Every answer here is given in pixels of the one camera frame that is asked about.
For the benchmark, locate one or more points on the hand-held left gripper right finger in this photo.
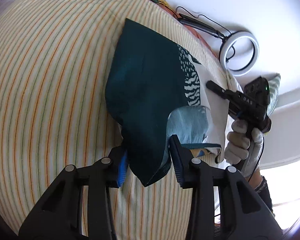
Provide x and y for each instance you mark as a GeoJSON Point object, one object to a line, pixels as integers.
{"type": "Point", "coordinates": [181, 165]}

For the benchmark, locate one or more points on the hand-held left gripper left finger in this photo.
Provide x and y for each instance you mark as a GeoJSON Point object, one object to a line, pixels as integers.
{"type": "Point", "coordinates": [122, 170]}

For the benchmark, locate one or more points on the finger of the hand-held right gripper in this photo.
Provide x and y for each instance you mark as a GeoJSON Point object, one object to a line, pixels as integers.
{"type": "Point", "coordinates": [217, 87]}

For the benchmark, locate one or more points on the tree print t-shirt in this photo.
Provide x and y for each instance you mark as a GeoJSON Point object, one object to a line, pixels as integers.
{"type": "Point", "coordinates": [145, 92]}

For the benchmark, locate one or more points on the person's right forearm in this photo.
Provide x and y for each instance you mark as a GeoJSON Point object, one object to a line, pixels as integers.
{"type": "Point", "coordinates": [263, 192]}

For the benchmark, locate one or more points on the person's right hand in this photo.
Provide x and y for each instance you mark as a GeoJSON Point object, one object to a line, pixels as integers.
{"type": "Point", "coordinates": [236, 142]}

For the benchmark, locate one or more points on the green striped cushion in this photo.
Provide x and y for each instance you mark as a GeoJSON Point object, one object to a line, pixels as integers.
{"type": "Point", "coordinates": [275, 87]}

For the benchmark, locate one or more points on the yellow striped blanket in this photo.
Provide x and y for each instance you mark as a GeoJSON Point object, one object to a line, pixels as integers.
{"type": "Point", "coordinates": [52, 92]}

